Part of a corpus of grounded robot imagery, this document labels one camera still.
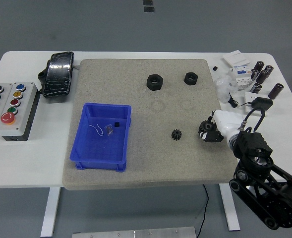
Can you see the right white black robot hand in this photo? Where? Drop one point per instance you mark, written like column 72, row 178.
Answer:
column 226, row 121

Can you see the large black gear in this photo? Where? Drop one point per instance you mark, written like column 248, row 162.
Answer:
column 205, row 127

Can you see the small black gear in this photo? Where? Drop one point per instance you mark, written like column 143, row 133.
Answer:
column 176, row 135

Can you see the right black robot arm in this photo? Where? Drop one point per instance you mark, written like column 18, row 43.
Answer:
column 252, row 143

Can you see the small black hex nut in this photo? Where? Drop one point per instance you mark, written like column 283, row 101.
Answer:
column 188, row 80

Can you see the large black hex nut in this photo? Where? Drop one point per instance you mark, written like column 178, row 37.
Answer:
column 150, row 84

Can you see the blue plastic box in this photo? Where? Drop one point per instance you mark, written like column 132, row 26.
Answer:
column 98, row 148

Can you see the grey control box emergency stop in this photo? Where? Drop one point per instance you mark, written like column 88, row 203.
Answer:
column 24, row 109

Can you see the white square plate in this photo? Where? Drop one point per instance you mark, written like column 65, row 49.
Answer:
column 249, row 98

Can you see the clear plastic bag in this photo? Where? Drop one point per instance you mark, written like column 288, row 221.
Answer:
column 222, row 88

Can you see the black power adapter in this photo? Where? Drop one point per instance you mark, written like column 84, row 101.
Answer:
column 263, row 102

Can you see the dark brown capacitor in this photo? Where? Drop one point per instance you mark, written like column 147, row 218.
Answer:
column 275, row 91
column 262, row 77
column 269, row 70
column 258, row 67
column 254, row 75
column 256, row 88

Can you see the white blue circuit breaker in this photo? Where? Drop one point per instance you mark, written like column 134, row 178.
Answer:
column 242, row 77

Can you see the small black cube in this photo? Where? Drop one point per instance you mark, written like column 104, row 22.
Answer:
column 215, row 68
column 116, row 124

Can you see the grey-brown mat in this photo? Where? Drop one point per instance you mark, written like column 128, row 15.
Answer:
column 148, row 153

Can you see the white table leg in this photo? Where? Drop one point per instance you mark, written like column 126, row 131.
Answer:
column 226, row 210
column 50, row 210

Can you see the small clear bag of screws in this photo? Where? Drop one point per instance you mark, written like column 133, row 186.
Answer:
column 109, row 130

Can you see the dark floor plate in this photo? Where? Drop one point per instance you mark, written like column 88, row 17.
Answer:
column 147, row 2
column 149, row 9

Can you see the black device wrapped in film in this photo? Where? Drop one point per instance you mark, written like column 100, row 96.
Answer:
column 57, row 74

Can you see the white switch panel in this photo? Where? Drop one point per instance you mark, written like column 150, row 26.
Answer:
column 236, row 58

